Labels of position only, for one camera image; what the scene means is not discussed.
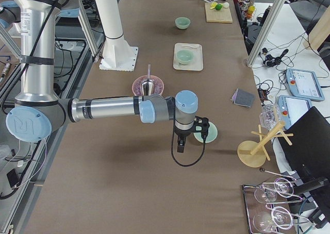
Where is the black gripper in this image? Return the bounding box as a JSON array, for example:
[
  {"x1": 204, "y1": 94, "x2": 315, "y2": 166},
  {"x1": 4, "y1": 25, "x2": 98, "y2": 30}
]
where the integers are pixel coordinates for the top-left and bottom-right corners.
[{"x1": 174, "y1": 127, "x2": 191, "y2": 153}]

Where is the green bowl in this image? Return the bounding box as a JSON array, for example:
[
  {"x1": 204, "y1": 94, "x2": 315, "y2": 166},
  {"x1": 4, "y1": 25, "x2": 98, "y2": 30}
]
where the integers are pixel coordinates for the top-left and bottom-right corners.
[
  {"x1": 175, "y1": 17, "x2": 191, "y2": 30},
  {"x1": 175, "y1": 49, "x2": 194, "y2": 65},
  {"x1": 193, "y1": 122, "x2": 218, "y2": 143}
]

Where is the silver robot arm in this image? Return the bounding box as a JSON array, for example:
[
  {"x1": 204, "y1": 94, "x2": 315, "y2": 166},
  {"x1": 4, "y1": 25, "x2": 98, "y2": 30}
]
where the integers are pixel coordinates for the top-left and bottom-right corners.
[{"x1": 6, "y1": 0, "x2": 198, "y2": 152}]

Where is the pink bowl with ice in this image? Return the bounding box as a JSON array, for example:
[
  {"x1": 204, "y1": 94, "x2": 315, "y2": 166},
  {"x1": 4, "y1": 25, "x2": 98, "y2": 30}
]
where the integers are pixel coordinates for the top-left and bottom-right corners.
[{"x1": 131, "y1": 75, "x2": 164, "y2": 96}]

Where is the metal ice scoop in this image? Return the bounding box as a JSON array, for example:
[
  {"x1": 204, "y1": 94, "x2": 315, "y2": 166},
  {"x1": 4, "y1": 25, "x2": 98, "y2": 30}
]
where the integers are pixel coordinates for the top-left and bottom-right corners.
[{"x1": 140, "y1": 64, "x2": 155, "y2": 96}]

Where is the wooden mug tree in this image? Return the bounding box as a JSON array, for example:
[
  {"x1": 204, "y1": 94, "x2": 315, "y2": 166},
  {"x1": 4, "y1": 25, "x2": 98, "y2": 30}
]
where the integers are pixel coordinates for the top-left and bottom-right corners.
[{"x1": 237, "y1": 105, "x2": 294, "y2": 168}]

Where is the grey folded cloth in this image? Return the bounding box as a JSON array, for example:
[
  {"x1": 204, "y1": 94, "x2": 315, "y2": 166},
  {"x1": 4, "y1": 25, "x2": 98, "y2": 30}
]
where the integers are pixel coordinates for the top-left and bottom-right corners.
[{"x1": 231, "y1": 89, "x2": 255, "y2": 108}]

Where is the green bowl on tray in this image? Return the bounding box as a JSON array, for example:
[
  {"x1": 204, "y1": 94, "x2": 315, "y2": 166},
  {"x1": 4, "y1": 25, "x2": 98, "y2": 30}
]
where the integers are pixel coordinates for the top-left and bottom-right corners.
[{"x1": 175, "y1": 49, "x2": 194, "y2": 65}]

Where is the cream serving tray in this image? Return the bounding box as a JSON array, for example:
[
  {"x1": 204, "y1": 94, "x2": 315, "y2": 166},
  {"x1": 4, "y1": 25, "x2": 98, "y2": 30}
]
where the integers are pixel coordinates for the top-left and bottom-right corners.
[{"x1": 173, "y1": 43, "x2": 203, "y2": 71}]

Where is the clear glass mug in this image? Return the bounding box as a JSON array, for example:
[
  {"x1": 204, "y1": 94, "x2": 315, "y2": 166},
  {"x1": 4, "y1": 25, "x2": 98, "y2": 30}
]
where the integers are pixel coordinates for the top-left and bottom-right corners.
[{"x1": 259, "y1": 104, "x2": 282, "y2": 130}]

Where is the white ceramic spoon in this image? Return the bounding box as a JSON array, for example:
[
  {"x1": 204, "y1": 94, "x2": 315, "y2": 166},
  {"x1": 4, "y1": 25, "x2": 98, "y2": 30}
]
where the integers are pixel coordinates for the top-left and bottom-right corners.
[{"x1": 182, "y1": 44, "x2": 200, "y2": 49}]

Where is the upper wine glass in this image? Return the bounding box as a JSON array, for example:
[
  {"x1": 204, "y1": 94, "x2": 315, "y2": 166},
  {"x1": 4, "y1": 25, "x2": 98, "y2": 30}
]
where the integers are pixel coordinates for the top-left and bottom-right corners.
[{"x1": 254, "y1": 177, "x2": 293, "y2": 203}]

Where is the wine glass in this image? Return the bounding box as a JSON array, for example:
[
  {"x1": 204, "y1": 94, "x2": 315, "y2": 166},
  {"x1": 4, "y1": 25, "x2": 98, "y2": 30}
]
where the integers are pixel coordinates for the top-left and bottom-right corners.
[
  {"x1": 254, "y1": 177, "x2": 293, "y2": 203},
  {"x1": 253, "y1": 206, "x2": 293, "y2": 233}
]

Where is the lower teach pendant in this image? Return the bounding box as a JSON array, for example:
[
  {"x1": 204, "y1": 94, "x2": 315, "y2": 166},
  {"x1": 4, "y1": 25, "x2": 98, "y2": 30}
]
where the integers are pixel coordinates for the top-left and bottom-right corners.
[{"x1": 277, "y1": 95, "x2": 312, "y2": 129}]

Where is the teach pendant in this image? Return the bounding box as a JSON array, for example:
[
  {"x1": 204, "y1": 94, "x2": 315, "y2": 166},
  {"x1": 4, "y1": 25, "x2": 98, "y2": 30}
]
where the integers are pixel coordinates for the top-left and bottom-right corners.
[
  {"x1": 277, "y1": 95, "x2": 312, "y2": 129},
  {"x1": 286, "y1": 68, "x2": 325, "y2": 102}
]

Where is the lower wine glass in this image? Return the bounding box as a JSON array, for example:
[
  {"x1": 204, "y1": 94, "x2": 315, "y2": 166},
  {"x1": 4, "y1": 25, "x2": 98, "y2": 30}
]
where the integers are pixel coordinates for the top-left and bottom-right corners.
[{"x1": 253, "y1": 206, "x2": 293, "y2": 233}]

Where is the black monitor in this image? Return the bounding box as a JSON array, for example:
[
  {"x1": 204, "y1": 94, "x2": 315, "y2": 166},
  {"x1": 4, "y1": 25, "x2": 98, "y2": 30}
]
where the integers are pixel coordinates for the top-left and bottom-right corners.
[{"x1": 280, "y1": 107, "x2": 329, "y2": 182}]

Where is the wooden cutting board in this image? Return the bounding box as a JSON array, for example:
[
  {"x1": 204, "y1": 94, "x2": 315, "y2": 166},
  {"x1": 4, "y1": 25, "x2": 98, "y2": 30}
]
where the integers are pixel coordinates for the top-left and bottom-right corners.
[{"x1": 205, "y1": 3, "x2": 233, "y2": 23}]

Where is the upper teach pendant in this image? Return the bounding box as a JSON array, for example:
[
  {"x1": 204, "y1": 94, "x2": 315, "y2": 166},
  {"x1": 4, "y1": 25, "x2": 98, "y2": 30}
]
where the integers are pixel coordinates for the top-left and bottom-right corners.
[{"x1": 286, "y1": 68, "x2": 325, "y2": 102}]

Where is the green lime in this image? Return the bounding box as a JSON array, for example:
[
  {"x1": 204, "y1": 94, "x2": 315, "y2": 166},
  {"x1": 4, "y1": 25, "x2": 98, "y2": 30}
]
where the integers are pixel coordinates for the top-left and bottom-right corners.
[{"x1": 215, "y1": 4, "x2": 223, "y2": 10}]

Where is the lemon slice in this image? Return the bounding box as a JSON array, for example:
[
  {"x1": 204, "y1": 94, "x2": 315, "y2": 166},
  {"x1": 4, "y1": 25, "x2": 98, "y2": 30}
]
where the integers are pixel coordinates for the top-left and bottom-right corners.
[{"x1": 210, "y1": 2, "x2": 218, "y2": 10}]

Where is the black camera cable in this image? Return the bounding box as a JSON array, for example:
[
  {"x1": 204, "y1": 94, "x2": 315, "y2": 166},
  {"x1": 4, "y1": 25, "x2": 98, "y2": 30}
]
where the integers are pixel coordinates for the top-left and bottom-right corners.
[{"x1": 171, "y1": 130, "x2": 207, "y2": 167}]

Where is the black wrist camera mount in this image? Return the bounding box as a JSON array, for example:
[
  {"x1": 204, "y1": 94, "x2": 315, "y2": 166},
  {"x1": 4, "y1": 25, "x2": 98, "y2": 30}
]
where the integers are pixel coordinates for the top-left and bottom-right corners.
[{"x1": 192, "y1": 115, "x2": 210, "y2": 136}]

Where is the wire glass rack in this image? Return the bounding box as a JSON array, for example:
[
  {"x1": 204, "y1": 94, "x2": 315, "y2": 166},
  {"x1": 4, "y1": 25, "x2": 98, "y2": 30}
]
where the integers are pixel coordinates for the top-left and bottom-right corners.
[{"x1": 242, "y1": 168, "x2": 314, "y2": 233}]

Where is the aluminium frame post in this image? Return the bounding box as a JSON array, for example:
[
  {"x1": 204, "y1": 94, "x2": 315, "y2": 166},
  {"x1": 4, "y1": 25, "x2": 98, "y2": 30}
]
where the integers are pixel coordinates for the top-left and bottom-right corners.
[{"x1": 246, "y1": 0, "x2": 285, "y2": 68}]

